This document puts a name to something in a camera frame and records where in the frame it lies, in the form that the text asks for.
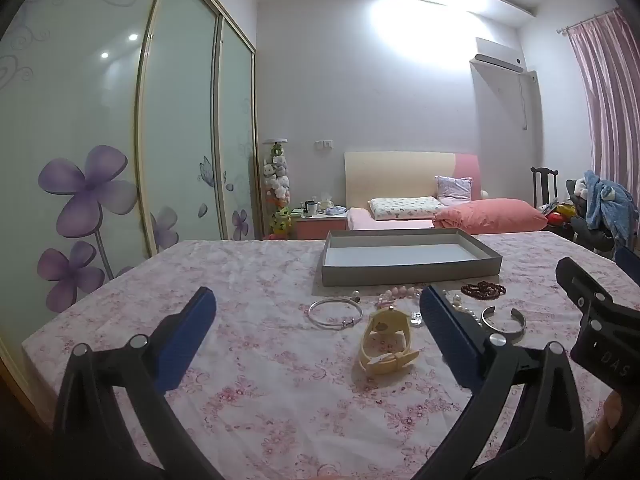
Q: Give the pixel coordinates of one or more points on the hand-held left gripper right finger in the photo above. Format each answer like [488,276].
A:
[450,340]

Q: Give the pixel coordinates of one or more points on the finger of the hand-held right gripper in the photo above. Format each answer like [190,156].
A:
[575,280]
[627,259]

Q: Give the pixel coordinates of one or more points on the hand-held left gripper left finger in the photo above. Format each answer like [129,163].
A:
[187,340]

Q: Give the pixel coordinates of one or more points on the silver cuff bangle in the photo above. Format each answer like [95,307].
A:
[500,329]

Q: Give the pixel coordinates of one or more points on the cream wrist watch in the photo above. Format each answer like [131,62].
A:
[385,322]

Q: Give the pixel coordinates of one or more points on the grey shallow tray box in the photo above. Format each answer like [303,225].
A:
[400,252]

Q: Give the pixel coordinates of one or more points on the large pearl pendant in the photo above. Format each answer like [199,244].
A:
[356,295]

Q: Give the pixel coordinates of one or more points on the person's right hand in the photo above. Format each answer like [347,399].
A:
[607,425]

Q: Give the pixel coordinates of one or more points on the black office chair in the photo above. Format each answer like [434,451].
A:
[592,235]

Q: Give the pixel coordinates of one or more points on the blue garment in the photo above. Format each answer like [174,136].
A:
[605,205]

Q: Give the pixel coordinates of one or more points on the red and yellow toys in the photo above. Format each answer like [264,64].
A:
[560,216]

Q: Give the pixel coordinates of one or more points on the pink floral bedsheet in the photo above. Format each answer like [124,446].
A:
[250,310]

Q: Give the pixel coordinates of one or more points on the dark wooden chair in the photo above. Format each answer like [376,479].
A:
[542,185]

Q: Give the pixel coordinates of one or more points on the thin silver bangle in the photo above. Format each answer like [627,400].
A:
[350,321]

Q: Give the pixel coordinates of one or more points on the folded pink quilt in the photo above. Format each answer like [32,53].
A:
[490,215]

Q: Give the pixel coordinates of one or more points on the white patterned pillow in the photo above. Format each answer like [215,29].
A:
[405,208]

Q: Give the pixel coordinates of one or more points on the pink bed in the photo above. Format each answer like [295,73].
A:
[360,222]

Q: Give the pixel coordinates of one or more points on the purple pillow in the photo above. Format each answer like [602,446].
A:
[454,190]

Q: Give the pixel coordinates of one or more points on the pink curtain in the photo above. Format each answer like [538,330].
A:
[610,100]

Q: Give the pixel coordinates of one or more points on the pink and white nightstand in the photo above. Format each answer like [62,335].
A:
[320,225]

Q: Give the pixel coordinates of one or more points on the cream and pink headboard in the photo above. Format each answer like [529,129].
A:
[390,175]

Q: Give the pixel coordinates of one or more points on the plush toy tower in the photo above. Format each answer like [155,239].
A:
[277,185]

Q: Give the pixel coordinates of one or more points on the air conditioner pipe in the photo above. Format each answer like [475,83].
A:
[525,105]

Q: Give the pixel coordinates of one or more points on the tissue box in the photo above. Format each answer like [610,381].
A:
[327,203]

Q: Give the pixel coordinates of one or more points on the white air conditioner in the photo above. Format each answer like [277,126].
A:
[497,57]

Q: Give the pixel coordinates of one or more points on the flower print sliding wardrobe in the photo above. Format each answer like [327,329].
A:
[75,110]

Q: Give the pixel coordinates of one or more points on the wall switch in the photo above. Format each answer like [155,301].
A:
[324,144]

